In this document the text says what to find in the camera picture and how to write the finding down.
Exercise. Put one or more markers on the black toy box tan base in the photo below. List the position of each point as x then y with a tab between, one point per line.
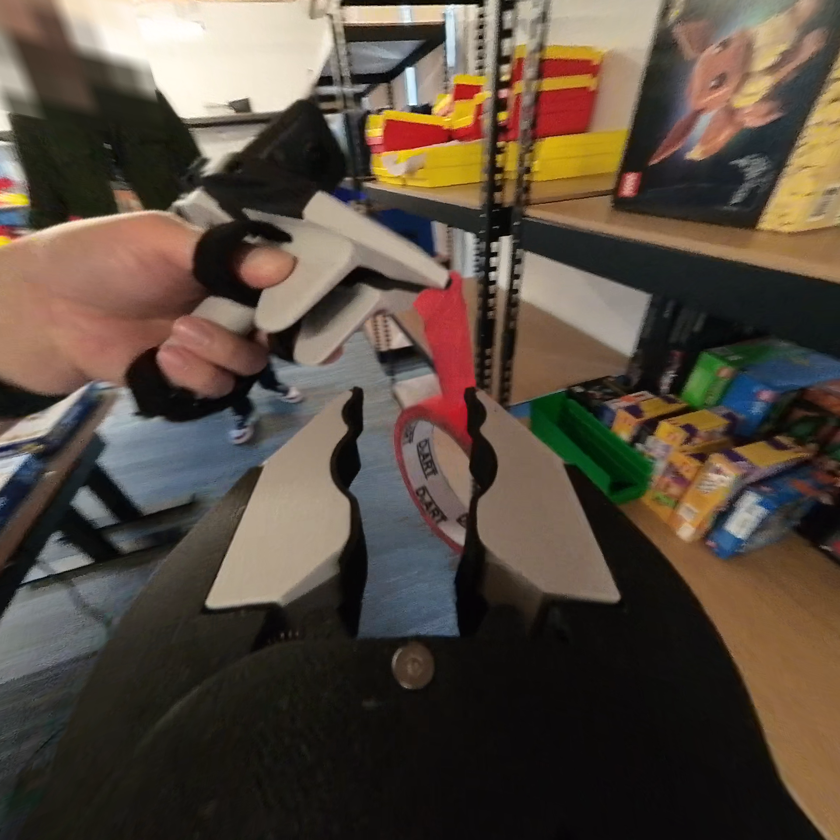
709	98

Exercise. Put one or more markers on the orange tape roll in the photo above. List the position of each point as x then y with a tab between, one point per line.
446	341

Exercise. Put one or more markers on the row of colourful toy boxes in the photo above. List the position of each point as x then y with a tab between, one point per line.
715	472

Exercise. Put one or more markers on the blue flat toy box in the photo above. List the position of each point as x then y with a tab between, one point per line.
16	489
46	420

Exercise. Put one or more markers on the desk with black legs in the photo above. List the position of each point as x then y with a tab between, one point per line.
59	505

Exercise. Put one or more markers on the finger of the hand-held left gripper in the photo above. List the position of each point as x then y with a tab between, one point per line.
374	243
308	295

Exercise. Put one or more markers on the red and yellow storage bin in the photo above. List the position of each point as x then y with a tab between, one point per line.
564	92
413	131

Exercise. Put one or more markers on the person's left hand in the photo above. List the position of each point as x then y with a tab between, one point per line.
98	295

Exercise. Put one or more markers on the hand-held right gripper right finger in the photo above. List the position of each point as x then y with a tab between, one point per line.
544	525

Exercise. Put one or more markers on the black metal shelf rack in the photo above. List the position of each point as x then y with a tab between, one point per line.
433	210
722	272

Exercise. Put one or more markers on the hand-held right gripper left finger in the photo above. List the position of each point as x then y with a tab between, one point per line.
289	525

